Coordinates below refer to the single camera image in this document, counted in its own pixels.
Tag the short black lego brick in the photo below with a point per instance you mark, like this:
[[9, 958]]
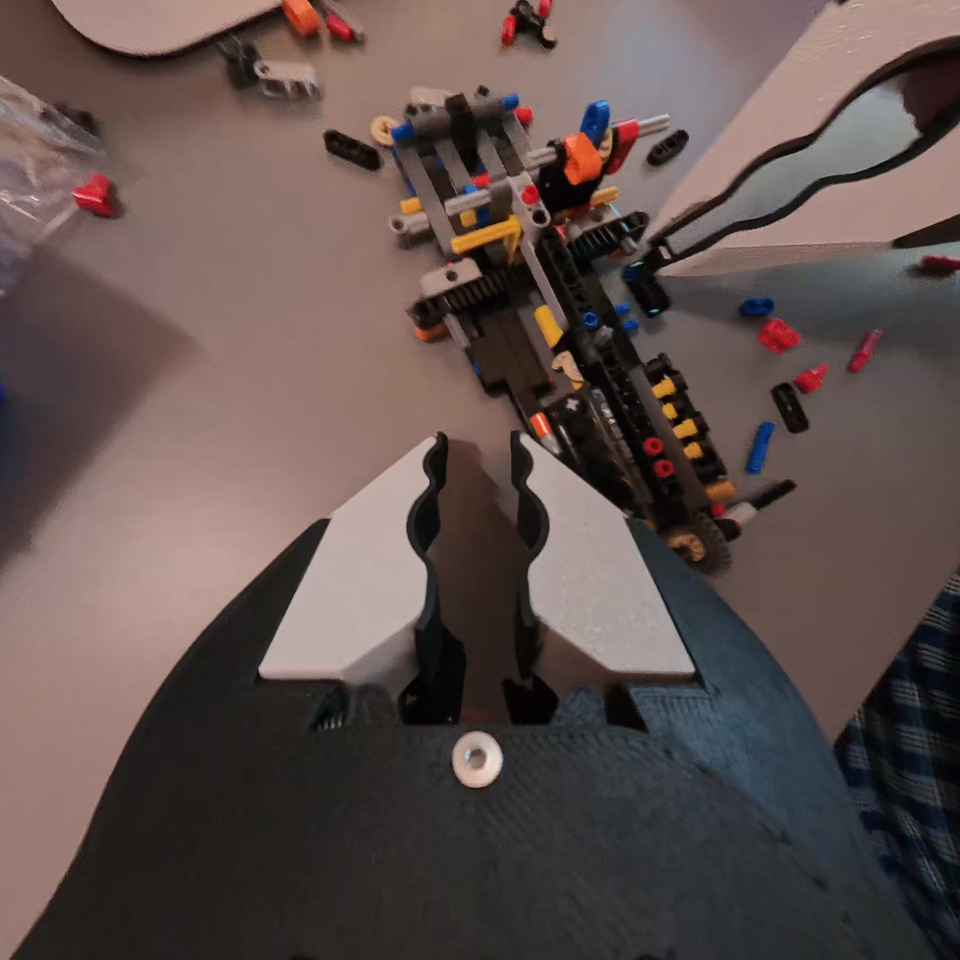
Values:
[[649, 289]]

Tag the person's plaid clothing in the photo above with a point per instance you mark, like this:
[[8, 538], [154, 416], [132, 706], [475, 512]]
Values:
[[907, 750]]

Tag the small red lego bush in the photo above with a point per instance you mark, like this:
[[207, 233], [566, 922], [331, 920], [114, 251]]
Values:
[[339, 27]]

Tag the light grey lego pin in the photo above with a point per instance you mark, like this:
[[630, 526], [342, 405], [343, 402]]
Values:
[[351, 16]]

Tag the white lamp base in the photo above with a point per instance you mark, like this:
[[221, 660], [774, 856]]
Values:
[[150, 22]]

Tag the red lego axle connector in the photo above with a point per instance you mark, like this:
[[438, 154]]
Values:
[[96, 195], [810, 377]]

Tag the light grey lego liftarm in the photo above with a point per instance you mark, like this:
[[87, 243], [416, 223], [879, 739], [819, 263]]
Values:
[[289, 79], [429, 96]]

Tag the dark grey lego connector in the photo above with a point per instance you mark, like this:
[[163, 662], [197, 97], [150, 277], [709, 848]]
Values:
[[75, 118], [240, 58]]

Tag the black lego connector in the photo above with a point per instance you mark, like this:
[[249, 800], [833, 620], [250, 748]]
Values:
[[532, 19]]

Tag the tan lego pulley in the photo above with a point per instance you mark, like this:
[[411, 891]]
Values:
[[384, 129]]

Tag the small blue lego liftarm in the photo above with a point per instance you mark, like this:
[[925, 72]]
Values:
[[757, 306]]

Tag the orange lego piece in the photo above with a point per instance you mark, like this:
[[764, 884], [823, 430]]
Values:
[[300, 15]]

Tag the red lego piece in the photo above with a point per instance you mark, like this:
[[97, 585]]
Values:
[[937, 263]]

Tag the clear plastic bag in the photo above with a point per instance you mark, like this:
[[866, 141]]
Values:
[[30, 187]]

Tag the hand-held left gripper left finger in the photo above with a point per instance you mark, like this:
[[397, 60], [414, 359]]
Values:
[[352, 600]]

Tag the lego car chassis assembly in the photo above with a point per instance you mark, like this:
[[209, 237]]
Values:
[[525, 345]]

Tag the red lego pin connector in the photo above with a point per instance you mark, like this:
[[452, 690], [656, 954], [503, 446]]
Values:
[[778, 335]]

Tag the blue lego pin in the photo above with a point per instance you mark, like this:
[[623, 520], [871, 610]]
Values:
[[760, 448]]

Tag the black three-hole lego liftarm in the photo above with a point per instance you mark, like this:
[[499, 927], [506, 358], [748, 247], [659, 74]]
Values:
[[352, 150], [667, 148], [790, 407]]

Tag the long red lego pin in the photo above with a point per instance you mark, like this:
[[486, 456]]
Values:
[[864, 350]]

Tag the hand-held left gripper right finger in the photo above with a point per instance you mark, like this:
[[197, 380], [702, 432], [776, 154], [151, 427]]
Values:
[[607, 600]]

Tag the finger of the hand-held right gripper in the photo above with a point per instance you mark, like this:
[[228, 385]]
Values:
[[825, 67], [862, 210]]

